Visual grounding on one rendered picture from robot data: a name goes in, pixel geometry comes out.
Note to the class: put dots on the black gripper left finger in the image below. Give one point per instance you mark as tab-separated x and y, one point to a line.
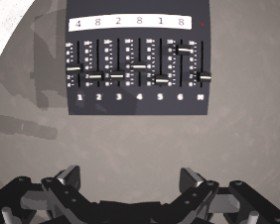
65	200

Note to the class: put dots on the black lighting desk with faders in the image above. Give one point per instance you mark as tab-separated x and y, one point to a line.
143	43

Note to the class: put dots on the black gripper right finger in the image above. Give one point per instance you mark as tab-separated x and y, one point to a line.
208	198

